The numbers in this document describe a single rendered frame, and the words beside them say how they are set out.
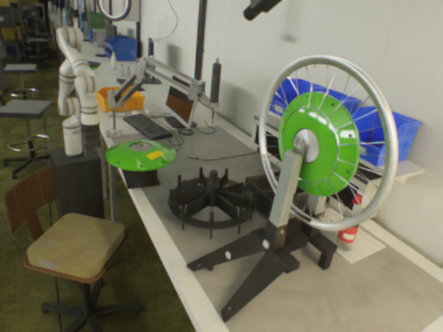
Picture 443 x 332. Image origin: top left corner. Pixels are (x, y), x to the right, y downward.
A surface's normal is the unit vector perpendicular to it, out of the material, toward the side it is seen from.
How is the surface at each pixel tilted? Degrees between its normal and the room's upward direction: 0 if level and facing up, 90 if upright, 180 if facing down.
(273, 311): 0
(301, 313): 0
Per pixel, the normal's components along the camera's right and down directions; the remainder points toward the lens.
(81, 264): 0.10, -0.91
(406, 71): -0.87, 0.11
